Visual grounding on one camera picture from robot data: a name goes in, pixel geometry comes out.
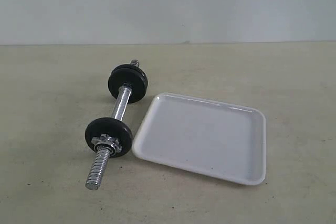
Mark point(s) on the black weight plate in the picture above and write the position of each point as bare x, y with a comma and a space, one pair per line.
137, 94
129, 74
113, 128

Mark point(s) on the chrome dumbbell bar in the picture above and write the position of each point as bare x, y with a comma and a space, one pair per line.
99, 164

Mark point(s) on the white rectangular plastic tray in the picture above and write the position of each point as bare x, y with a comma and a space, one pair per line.
211, 138

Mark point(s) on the chrome spinlock collar nut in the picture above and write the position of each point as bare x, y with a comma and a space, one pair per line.
112, 144

